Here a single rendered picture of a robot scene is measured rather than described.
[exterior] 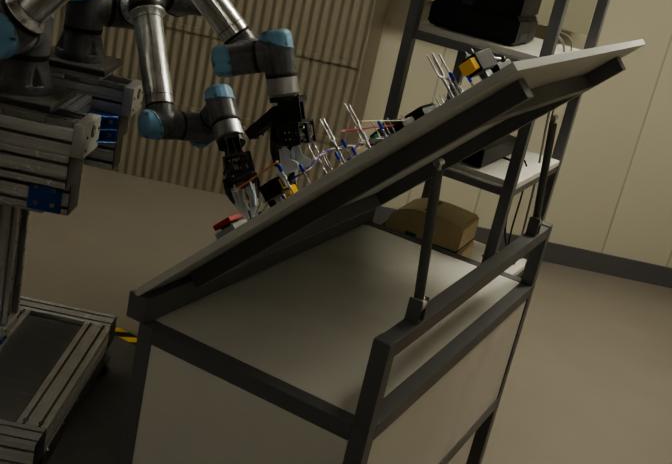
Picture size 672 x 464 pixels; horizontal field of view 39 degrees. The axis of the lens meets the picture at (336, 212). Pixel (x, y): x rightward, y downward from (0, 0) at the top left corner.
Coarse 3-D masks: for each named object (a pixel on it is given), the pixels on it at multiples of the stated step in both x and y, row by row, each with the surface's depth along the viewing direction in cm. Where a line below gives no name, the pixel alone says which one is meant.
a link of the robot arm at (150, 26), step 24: (144, 0) 246; (168, 0) 251; (144, 24) 245; (144, 48) 244; (144, 72) 243; (168, 72) 245; (144, 96) 243; (168, 96) 242; (144, 120) 238; (168, 120) 240
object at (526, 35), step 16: (448, 0) 302; (464, 0) 299; (480, 0) 297; (496, 0) 295; (512, 0) 293; (528, 0) 296; (432, 16) 305; (448, 16) 303; (464, 16) 300; (480, 16) 298; (496, 16) 296; (512, 16) 294; (528, 16) 305; (480, 32) 299; (496, 32) 297; (512, 32) 294; (528, 32) 306
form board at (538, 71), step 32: (512, 64) 163; (544, 64) 177; (576, 64) 211; (480, 96) 172; (416, 128) 174; (480, 128) 252; (352, 160) 181; (320, 192) 195; (256, 224) 195; (192, 256) 204
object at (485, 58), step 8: (488, 48) 199; (472, 56) 196; (480, 56) 196; (488, 56) 198; (504, 56) 203; (480, 64) 195; (488, 64) 197; (496, 64) 198; (480, 72) 197; (488, 72) 198
